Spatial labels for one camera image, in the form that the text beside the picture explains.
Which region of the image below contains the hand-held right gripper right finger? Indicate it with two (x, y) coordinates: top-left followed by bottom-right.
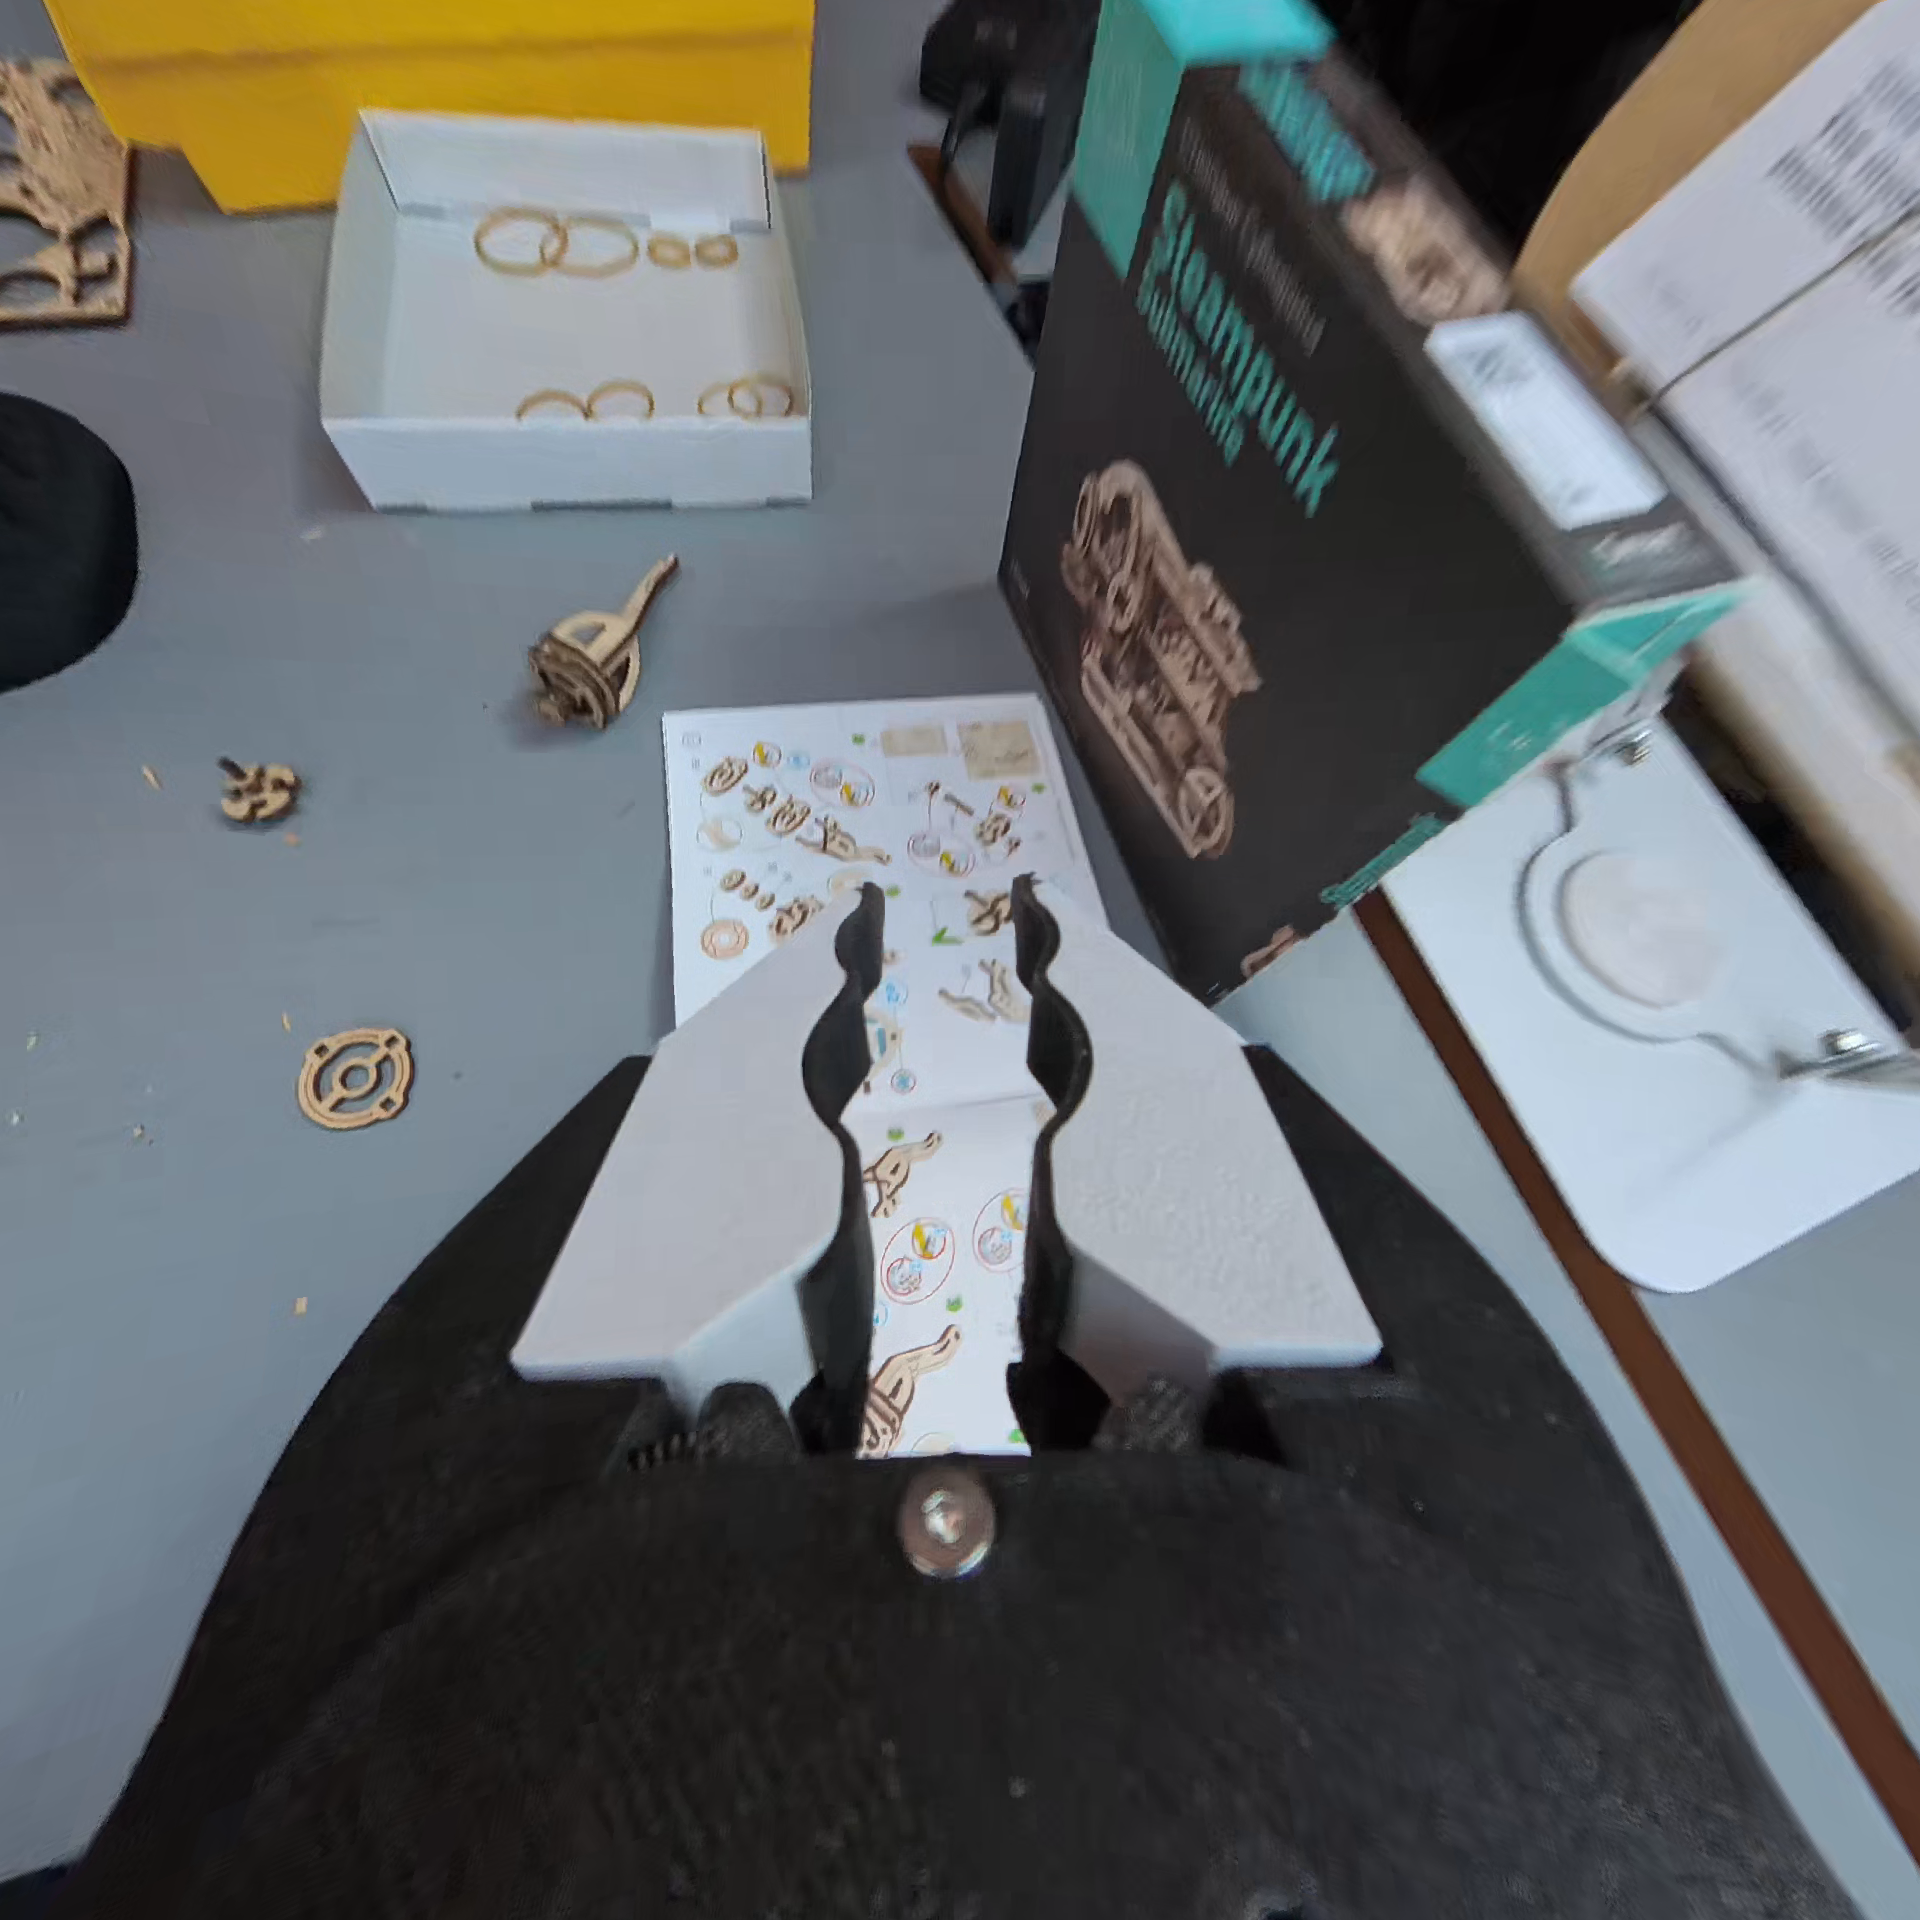
(1005, 873), (1384, 1453)

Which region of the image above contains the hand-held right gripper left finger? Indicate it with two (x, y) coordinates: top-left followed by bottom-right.
(510, 883), (889, 1453)

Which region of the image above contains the round wooden plate part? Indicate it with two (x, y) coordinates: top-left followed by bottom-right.
(294, 1027), (415, 1133)

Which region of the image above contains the dark model kit box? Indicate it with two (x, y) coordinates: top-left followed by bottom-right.
(996, 0), (1748, 1008)

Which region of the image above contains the laser-cut wooden parts sheet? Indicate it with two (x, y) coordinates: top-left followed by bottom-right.
(0, 56), (137, 328)

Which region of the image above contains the illustrated assembly booklet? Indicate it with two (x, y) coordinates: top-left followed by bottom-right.
(663, 689), (1116, 1460)

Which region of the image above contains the white plastic stand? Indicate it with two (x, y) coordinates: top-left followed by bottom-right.
(1358, 719), (1920, 1295)

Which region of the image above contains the wooden disc lever subassembly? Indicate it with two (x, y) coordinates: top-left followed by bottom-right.
(526, 555), (680, 731)

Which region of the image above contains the white cardboard box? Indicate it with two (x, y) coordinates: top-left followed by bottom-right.
(319, 107), (816, 513)

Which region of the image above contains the black mesh pad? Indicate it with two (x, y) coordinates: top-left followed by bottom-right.
(0, 393), (142, 697)

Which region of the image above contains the set of wooden rings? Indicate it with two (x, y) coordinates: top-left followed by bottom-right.
(470, 205), (797, 424)

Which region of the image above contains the printed instruction sheet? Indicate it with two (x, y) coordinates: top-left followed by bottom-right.
(1567, 0), (1920, 705)

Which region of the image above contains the black power adapter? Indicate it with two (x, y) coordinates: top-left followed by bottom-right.
(918, 0), (1104, 248)

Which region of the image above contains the plywood board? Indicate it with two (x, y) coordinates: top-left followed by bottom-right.
(1510, 0), (1854, 301)

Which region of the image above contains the yellow plastic bin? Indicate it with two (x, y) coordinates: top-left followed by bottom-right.
(40, 0), (816, 214)

